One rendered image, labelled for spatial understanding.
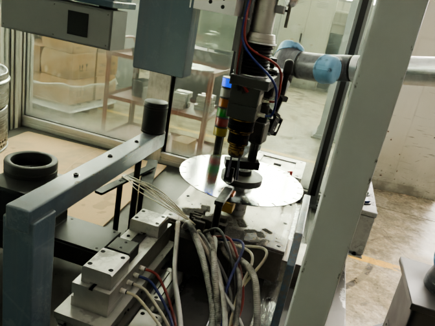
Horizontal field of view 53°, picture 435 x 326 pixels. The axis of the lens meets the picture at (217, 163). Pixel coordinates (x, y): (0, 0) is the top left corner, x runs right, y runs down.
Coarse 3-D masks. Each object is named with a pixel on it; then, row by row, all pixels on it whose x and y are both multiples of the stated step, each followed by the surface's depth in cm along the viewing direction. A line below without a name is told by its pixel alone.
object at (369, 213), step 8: (368, 208) 125; (376, 208) 126; (360, 216) 124; (368, 216) 123; (376, 216) 122; (360, 224) 124; (368, 224) 124; (360, 232) 125; (368, 232) 124; (352, 240) 126; (360, 240) 126; (352, 248) 127; (360, 248) 126; (360, 256) 128
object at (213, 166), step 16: (192, 160) 121; (208, 160) 123; (192, 176) 110; (208, 176) 112; (272, 176) 120; (288, 176) 123; (240, 192) 106; (256, 192) 108; (272, 192) 109; (288, 192) 111
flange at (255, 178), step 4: (224, 168) 117; (224, 172) 114; (240, 172) 113; (244, 172) 113; (248, 172) 113; (252, 172) 117; (256, 172) 118; (240, 176) 113; (244, 176) 113; (248, 176) 113; (252, 176) 114; (256, 176) 115; (260, 176) 116; (236, 180) 110; (240, 180) 110; (244, 180) 111; (248, 180) 111; (252, 180) 112; (256, 180) 112; (260, 180) 113; (240, 184) 110; (244, 184) 110; (248, 184) 110; (252, 184) 111; (256, 184) 112
